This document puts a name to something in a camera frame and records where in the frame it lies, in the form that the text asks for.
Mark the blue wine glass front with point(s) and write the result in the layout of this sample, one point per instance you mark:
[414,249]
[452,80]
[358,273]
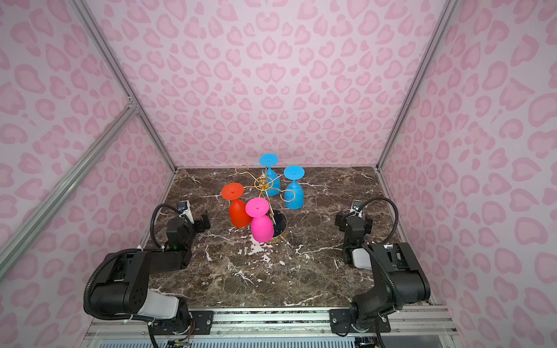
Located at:
[294,194]

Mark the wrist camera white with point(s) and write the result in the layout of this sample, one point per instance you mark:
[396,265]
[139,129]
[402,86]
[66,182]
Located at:
[356,207]
[184,208]

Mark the blue wine glass rear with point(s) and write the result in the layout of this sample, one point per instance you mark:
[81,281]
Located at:
[268,161]

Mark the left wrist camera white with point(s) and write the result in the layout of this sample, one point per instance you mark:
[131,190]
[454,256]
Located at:
[184,208]

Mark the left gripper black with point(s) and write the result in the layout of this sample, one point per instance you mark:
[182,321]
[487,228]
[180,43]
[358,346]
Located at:
[199,223]

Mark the aluminium frame strut diagonal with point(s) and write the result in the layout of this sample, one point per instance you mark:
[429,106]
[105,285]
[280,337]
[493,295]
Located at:
[29,231]

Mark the magenta wine glass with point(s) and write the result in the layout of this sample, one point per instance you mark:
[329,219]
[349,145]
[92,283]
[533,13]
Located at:
[262,226]

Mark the aluminium mounting rail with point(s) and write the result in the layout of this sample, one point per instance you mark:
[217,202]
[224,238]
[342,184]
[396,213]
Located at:
[415,326]

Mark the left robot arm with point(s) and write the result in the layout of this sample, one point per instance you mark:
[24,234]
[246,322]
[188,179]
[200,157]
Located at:
[119,288]

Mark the blue wine glass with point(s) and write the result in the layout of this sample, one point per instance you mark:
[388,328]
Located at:
[294,194]
[268,161]

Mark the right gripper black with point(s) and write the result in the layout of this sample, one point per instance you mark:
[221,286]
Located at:
[353,221]

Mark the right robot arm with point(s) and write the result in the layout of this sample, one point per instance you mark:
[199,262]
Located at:
[398,279]

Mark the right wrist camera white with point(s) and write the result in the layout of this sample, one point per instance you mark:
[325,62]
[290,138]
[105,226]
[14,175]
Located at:
[356,207]

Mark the gold wire glass rack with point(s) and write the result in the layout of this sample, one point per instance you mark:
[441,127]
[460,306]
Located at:
[260,184]

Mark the red wine glass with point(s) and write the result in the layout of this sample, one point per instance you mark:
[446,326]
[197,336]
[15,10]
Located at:
[237,213]

